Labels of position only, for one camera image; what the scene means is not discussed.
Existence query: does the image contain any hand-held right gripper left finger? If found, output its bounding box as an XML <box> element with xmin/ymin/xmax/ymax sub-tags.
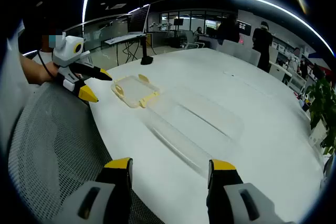
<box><xmin>59</xmin><ymin>157</ymin><xmax>133</xmax><ymax>224</ymax></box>

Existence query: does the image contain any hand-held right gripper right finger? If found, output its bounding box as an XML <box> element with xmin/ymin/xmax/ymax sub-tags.
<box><xmin>206</xmin><ymin>158</ymin><xmax>287</xmax><ymax>224</ymax></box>

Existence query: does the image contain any clear plastic container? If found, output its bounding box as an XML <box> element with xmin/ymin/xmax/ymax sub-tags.
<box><xmin>110</xmin><ymin>73</ymin><xmax>161</xmax><ymax>109</ymax></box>
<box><xmin>143</xmin><ymin>95</ymin><xmax>245</xmax><ymax>180</ymax></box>

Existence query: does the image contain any white side desk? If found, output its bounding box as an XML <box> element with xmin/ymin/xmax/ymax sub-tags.
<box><xmin>104</xmin><ymin>33</ymin><xmax>148</xmax><ymax>67</ymax></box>

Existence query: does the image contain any ceiling light strip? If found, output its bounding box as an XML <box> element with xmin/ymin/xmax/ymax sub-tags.
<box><xmin>81</xmin><ymin>0</ymin><xmax>92</xmax><ymax>24</ymax></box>
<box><xmin>229</xmin><ymin>0</ymin><xmax>334</xmax><ymax>57</ymax></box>

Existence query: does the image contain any black desk stand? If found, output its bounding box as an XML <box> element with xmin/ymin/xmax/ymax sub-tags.
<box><xmin>140</xmin><ymin>35</ymin><xmax>154</xmax><ymax>66</ymax></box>

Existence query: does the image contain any grey mesh office chair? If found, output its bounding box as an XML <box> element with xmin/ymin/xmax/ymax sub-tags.
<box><xmin>7</xmin><ymin>81</ymin><xmax>163</xmax><ymax>224</ymax></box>

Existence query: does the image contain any person's white shirt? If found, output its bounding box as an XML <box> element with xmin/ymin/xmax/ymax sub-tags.
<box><xmin>0</xmin><ymin>37</ymin><xmax>28</xmax><ymax>143</ymax></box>

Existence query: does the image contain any white plant pot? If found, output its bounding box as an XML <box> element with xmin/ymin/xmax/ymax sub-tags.
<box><xmin>308</xmin><ymin>121</ymin><xmax>329</xmax><ymax>147</ymax></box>

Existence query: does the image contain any white cabinet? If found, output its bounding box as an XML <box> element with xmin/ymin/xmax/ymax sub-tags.
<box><xmin>269</xmin><ymin>61</ymin><xmax>293</xmax><ymax>83</ymax></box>

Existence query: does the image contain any green potted plant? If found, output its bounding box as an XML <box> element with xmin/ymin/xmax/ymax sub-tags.
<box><xmin>306</xmin><ymin>76</ymin><xmax>336</xmax><ymax>156</ymax></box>

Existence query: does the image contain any white chair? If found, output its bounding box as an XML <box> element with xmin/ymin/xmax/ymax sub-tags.
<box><xmin>237</xmin><ymin>47</ymin><xmax>262</xmax><ymax>67</ymax></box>
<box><xmin>217</xmin><ymin>39</ymin><xmax>241</xmax><ymax>57</ymax></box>

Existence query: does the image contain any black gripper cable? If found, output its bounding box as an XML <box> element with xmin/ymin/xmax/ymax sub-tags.
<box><xmin>36</xmin><ymin>50</ymin><xmax>58</xmax><ymax>78</ymax></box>

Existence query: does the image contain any dark wall screen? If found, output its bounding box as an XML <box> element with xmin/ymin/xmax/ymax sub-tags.
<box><xmin>237</xmin><ymin>22</ymin><xmax>253</xmax><ymax>36</ymax></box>

